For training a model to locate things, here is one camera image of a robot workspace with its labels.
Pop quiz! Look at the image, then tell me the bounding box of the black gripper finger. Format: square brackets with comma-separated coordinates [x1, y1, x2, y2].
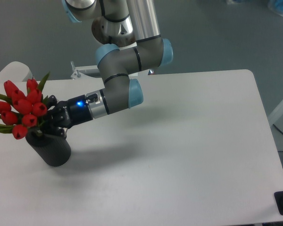
[43, 127, 67, 139]
[47, 95, 58, 107]

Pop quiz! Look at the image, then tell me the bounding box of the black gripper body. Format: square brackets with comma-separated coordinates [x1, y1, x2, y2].
[46, 95, 93, 129]

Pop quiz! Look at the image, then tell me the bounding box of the red tulip bouquet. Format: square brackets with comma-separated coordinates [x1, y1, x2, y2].
[0, 73, 50, 140]

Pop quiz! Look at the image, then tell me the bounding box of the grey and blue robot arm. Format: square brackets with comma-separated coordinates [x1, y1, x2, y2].
[41, 0, 173, 137]

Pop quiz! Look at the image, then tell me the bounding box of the black ribbed cylindrical vase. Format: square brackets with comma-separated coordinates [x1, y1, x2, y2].
[25, 131, 71, 167]

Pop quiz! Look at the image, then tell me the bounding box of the white rounded side table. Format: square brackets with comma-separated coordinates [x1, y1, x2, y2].
[0, 61, 34, 83]

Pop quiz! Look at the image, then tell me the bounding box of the blue plastic bag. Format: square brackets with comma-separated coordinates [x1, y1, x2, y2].
[268, 0, 283, 16]

